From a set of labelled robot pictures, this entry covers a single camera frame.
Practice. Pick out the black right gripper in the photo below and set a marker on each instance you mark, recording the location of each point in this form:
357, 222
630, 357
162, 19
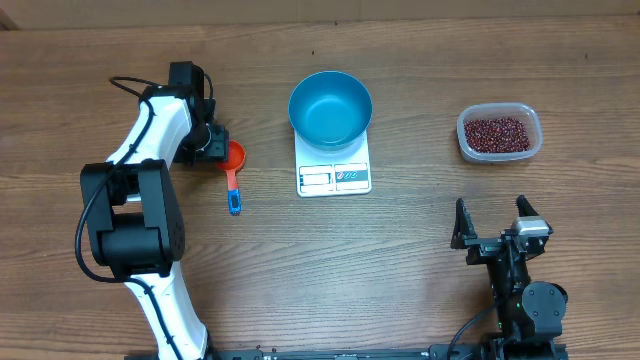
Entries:
483, 248

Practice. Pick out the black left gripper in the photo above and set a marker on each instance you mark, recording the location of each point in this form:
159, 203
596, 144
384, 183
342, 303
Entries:
220, 150

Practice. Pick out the orange measuring scoop blue handle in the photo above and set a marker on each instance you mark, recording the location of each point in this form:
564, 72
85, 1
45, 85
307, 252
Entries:
235, 162

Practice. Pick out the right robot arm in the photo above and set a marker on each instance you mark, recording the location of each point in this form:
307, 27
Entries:
529, 313

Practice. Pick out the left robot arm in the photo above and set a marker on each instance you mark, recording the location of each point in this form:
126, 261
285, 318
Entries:
131, 230

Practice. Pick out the white digital kitchen scale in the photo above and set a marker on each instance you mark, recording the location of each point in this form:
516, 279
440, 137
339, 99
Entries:
323, 173

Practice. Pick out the blue plastic bowl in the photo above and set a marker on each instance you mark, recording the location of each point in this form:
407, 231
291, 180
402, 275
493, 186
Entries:
330, 109

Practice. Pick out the red adzuki beans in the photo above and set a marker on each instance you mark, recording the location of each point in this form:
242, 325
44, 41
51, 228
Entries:
496, 135

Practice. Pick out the clear plastic container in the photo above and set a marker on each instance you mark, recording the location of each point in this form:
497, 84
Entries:
519, 111

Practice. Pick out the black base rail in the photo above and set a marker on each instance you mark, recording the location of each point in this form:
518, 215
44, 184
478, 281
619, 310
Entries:
434, 352

